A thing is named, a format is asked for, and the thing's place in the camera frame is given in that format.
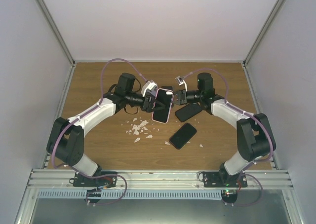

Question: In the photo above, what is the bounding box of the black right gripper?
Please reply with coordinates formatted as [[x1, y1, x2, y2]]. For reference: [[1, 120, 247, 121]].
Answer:
[[164, 89, 203, 105]]

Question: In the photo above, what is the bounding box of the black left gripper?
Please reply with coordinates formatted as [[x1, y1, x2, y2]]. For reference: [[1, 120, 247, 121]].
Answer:
[[126, 91, 165, 112]]

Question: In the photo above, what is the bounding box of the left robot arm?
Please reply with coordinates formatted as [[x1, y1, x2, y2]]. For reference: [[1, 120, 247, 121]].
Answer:
[[46, 73, 173, 187]]

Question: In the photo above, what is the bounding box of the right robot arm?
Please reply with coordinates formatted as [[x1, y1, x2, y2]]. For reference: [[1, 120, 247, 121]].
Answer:
[[173, 73, 276, 187]]

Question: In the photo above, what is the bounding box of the black phone upper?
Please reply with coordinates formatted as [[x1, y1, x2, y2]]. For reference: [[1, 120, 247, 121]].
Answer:
[[175, 103, 202, 122]]

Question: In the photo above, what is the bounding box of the black phone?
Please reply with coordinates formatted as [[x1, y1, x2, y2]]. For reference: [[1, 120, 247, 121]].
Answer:
[[169, 123, 197, 149], [175, 103, 202, 122]]

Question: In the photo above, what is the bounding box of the black phone lower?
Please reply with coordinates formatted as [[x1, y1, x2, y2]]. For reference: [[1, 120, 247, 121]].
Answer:
[[169, 123, 197, 149]]

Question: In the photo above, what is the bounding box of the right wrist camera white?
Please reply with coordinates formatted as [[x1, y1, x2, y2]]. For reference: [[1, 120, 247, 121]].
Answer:
[[175, 76, 188, 92]]

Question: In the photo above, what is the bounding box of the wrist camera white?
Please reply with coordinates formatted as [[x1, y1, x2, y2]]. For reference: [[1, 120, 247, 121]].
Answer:
[[175, 76, 188, 92], [141, 80, 158, 97]]

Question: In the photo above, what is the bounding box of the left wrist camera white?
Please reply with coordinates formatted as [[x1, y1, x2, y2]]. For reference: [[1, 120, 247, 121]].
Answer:
[[141, 80, 158, 97]]

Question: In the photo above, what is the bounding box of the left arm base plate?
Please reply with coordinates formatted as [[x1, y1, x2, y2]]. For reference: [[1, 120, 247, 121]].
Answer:
[[69, 171, 117, 204]]

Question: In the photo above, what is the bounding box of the grey slotted cable duct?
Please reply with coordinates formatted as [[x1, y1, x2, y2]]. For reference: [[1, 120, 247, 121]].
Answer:
[[38, 189, 222, 201]]

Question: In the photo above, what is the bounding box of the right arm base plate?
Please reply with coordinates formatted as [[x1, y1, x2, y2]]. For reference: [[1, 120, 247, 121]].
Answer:
[[197, 171, 248, 205]]

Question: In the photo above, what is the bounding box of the aluminium rail frame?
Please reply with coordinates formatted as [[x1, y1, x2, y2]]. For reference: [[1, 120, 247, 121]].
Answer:
[[15, 169, 305, 224]]

